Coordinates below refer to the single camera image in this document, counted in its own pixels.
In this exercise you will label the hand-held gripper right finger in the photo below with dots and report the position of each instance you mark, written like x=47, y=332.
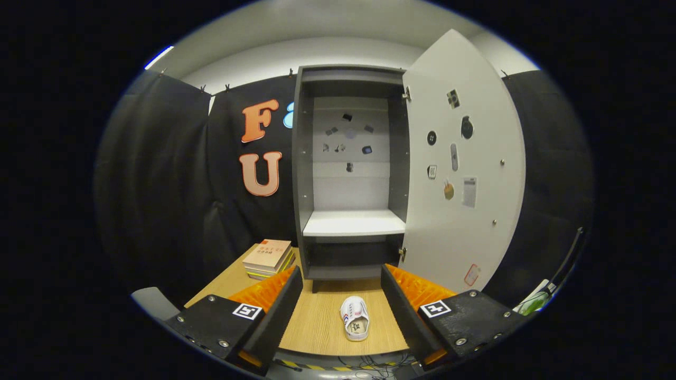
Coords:
x=404, y=316

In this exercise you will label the green round object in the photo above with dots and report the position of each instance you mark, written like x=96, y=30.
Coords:
x=534, y=305

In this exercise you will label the grey chair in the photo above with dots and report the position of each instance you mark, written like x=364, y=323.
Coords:
x=153, y=302

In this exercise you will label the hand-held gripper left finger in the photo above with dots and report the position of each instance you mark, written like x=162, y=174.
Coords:
x=280, y=316

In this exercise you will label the yellow black striped tape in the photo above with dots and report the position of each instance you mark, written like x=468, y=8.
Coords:
x=311, y=366

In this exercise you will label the white shoe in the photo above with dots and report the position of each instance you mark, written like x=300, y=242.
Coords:
x=355, y=316

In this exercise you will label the black backdrop cloth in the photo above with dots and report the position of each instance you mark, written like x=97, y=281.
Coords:
x=158, y=184

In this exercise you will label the beige shoe cabinet door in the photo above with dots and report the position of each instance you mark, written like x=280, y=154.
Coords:
x=475, y=237

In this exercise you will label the yellow edged book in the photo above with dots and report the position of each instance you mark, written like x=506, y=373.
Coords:
x=274, y=273

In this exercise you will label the narrow ceiling light strip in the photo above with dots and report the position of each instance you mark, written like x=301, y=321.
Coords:
x=158, y=57

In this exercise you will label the row of cloth clips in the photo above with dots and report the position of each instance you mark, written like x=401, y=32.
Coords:
x=227, y=87

